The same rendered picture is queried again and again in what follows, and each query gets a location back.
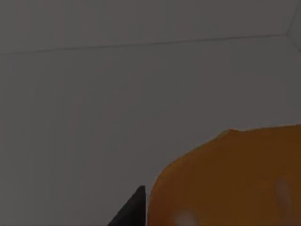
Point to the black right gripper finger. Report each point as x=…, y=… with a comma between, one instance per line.
x=135, y=209

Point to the orange bread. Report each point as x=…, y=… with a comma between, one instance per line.
x=230, y=179

